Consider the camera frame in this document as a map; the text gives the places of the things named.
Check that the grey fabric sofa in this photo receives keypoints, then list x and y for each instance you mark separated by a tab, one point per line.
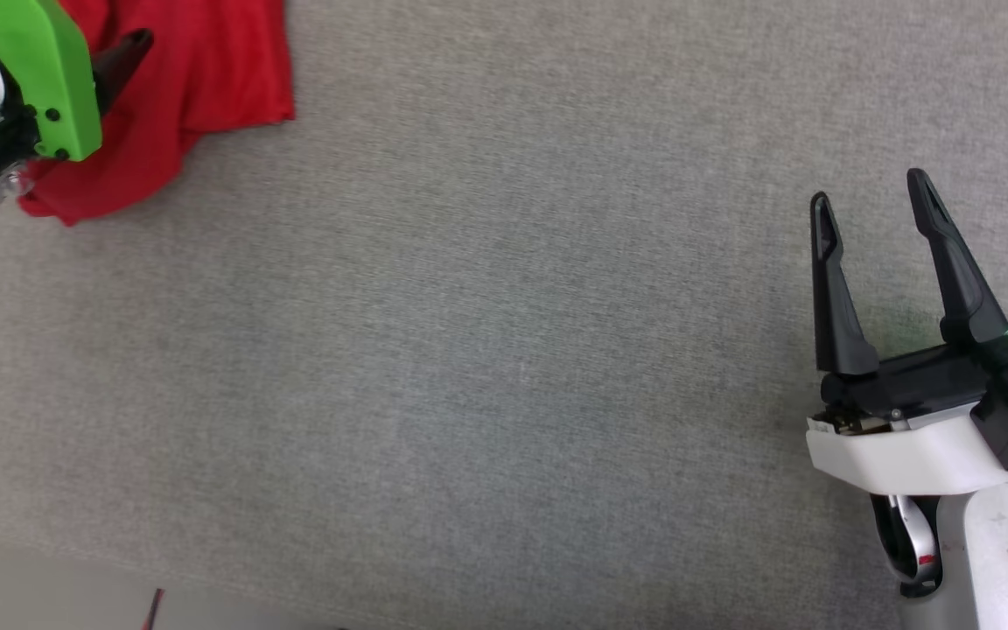
504	306

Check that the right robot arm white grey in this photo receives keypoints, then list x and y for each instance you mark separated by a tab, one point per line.
985	551

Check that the red basketball jersey white trim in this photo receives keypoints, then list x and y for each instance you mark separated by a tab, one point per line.
206	70

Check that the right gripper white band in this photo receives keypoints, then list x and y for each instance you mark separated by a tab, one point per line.
915	437

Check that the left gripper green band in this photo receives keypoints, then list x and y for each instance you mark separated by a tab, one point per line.
40	70

